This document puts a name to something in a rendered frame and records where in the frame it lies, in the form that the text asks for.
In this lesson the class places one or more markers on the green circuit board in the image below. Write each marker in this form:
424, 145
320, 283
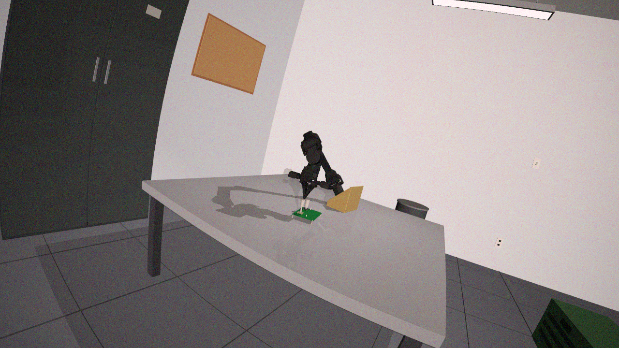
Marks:
306, 213

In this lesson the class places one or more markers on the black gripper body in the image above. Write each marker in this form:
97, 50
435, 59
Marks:
322, 184

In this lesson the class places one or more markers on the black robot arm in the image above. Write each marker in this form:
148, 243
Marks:
311, 147

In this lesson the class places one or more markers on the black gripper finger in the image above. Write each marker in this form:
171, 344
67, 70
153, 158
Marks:
310, 188
304, 187

